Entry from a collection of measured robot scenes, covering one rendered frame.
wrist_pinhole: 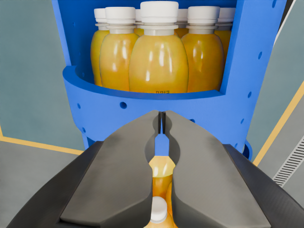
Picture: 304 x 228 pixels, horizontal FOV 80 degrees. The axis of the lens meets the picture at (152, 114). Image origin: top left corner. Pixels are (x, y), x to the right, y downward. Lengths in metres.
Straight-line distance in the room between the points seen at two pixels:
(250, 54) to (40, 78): 1.66
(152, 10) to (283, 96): 1.64
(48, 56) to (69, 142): 0.81
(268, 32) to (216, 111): 0.08
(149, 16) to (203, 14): 0.08
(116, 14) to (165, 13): 0.08
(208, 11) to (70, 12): 0.20
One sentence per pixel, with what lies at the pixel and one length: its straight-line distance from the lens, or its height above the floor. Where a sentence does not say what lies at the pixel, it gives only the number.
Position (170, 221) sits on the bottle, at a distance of 0.41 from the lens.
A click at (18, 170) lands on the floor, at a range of 2.55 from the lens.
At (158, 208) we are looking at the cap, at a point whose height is 1.17.
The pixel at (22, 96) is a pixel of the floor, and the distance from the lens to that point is 1.91.
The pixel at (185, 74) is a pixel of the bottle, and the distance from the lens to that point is 0.21.
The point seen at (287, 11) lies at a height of 0.15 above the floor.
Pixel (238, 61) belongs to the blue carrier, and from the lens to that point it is 0.18.
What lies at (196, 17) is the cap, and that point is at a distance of 0.25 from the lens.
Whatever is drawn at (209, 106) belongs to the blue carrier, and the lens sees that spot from 0.18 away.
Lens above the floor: 1.38
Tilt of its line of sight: 61 degrees down
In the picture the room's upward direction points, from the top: 174 degrees counter-clockwise
